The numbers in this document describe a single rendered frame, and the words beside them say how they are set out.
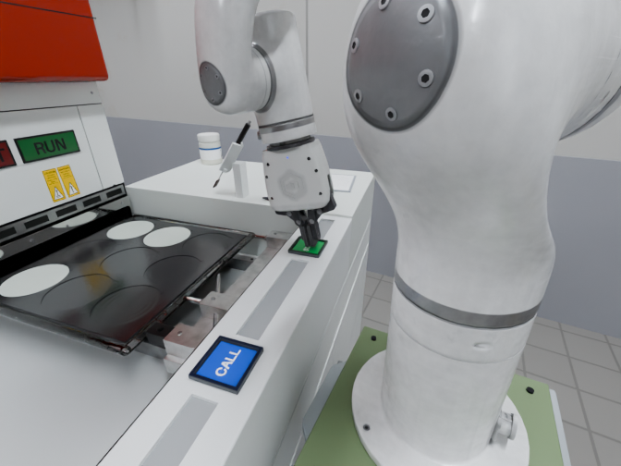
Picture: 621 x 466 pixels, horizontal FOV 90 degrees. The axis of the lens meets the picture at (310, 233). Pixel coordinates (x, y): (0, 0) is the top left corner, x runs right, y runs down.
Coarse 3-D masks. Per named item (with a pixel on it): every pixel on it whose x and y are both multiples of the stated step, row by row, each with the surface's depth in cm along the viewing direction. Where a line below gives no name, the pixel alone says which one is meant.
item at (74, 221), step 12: (108, 204) 78; (120, 204) 82; (72, 216) 71; (84, 216) 73; (96, 216) 76; (48, 228) 66; (60, 228) 68; (72, 228) 71; (12, 240) 60; (24, 240) 62; (36, 240) 64; (0, 252) 59; (12, 252) 60
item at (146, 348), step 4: (144, 340) 50; (148, 340) 50; (140, 344) 50; (144, 344) 50; (148, 344) 49; (152, 344) 49; (136, 348) 51; (140, 348) 50; (144, 348) 50; (148, 348) 50; (152, 348) 49; (156, 348) 49; (160, 348) 49; (164, 348) 48; (140, 352) 51; (144, 352) 51; (148, 352) 50; (152, 352) 50; (156, 352) 50; (160, 352) 49; (164, 352) 49; (152, 356) 50; (156, 356) 50; (160, 356) 50; (164, 356) 49
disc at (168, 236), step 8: (152, 232) 73; (160, 232) 73; (168, 232) 73; (176, 232) 73; (184, 232) 73; (144, 240) 69; (152, 240) 69; (160, 240) 69; (168, 240) 69; (176, 240) 69
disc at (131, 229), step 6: (132, 222) 78; (138, 222) 78; (144, 222) 78; (150, 222) 78; (114, 228) 75; (120, 228) 75; (126, 228) 75; (132, 228) 75; (138, 228) 75; (144, 228) 75; (150, 228) 75; (108, 234) 72; (114, 234) 72; (120, 234) 72; (126, 234) 72; (132, 234) 72; (138, 234) 72
